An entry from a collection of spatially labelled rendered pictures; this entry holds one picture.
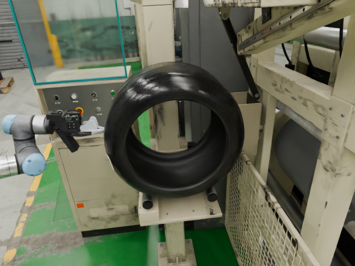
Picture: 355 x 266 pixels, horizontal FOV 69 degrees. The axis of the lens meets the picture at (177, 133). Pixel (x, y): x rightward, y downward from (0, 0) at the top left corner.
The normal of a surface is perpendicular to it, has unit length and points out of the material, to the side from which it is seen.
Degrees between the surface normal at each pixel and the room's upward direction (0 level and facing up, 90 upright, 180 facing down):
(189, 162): 38
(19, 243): 0
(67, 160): 90
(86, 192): 90
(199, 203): 0
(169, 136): 90
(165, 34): 90
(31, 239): 0
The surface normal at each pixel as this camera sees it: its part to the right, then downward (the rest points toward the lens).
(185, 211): -0.05, -0.89
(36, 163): 0.62, 0.33
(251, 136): 0.11, 0.44
